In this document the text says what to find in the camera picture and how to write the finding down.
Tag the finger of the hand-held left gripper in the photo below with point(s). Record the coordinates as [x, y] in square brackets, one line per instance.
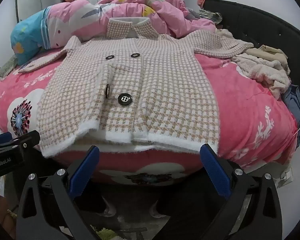
[1, 139]
[27, 140]

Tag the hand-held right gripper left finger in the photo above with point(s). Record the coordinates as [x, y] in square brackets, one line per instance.
[83, 172]

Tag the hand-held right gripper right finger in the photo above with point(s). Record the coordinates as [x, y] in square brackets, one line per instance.
[215, 172]

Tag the beige houndstooth knit coat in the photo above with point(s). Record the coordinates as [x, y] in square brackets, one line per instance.
[165, 85]

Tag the green fluffy cloth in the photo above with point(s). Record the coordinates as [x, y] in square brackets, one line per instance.
[107, 233]

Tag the pink floral blanket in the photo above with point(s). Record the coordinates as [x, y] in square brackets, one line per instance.
[240, 110]

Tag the grey patterned cloth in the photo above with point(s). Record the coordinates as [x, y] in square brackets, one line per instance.
[5, 70]

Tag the blue denim garment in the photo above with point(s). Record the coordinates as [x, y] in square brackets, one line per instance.
[293, 105]

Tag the beige fluffy garment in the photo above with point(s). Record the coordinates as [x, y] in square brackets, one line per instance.
[260, 72]

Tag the pink cartoon print quilt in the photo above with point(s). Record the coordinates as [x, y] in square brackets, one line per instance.
[72, 17]

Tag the white cabinet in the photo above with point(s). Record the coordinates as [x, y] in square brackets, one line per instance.
[30, 0]

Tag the black bed headboard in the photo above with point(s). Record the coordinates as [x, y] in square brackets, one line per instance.
[265, 30]

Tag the camouflage garment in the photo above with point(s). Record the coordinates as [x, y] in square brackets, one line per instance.
[211, 16]

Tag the white wall socket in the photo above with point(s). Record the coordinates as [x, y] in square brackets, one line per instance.
[288, 173]

